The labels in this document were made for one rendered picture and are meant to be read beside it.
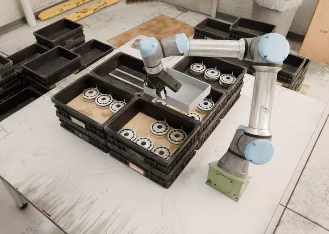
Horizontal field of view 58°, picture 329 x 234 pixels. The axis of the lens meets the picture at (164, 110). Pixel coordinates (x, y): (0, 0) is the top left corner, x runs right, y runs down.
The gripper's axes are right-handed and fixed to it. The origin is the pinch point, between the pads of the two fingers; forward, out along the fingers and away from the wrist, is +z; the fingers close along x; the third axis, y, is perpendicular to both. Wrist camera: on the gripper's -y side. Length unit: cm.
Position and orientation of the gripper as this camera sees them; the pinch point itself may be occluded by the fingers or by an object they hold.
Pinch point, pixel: (165, 97)
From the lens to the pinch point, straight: 144.3
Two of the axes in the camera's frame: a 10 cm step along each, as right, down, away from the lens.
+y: -8.4, -3.6, 4.0
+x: -5.1, 7.6, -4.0
